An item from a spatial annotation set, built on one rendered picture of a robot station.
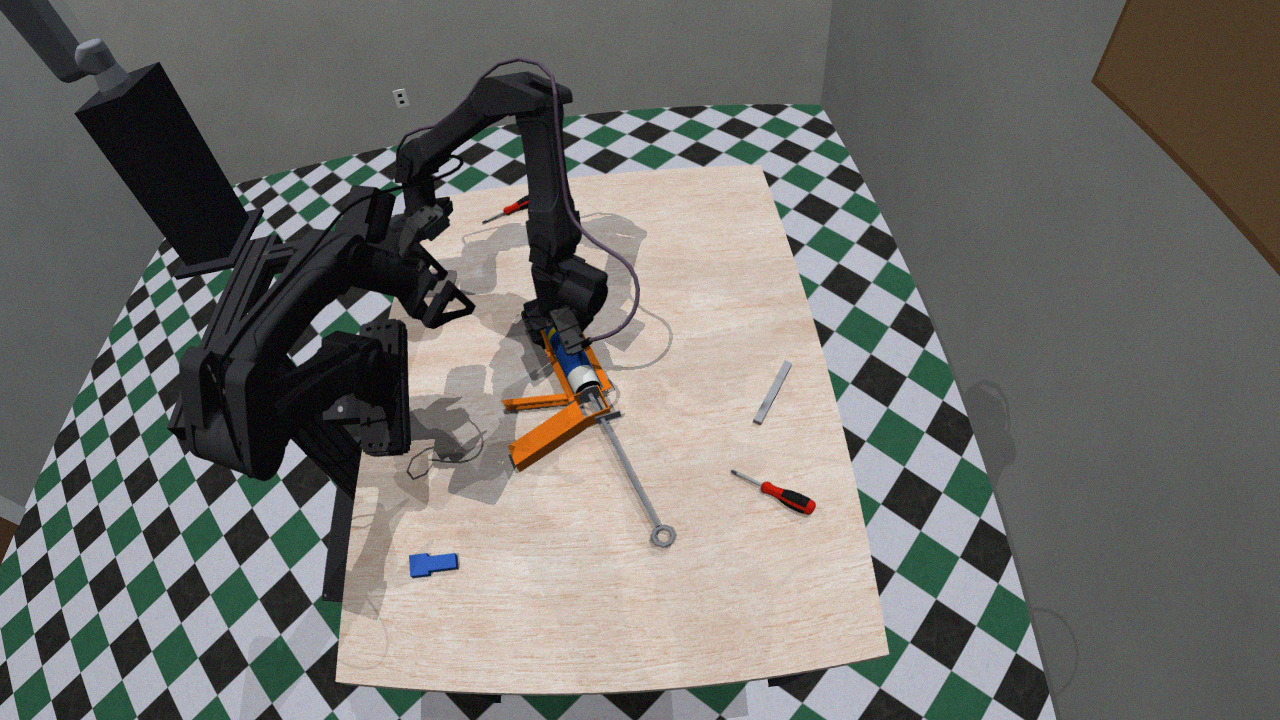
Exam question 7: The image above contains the blue and white cartridge tube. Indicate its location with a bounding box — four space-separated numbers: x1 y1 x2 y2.
544 325 602 395

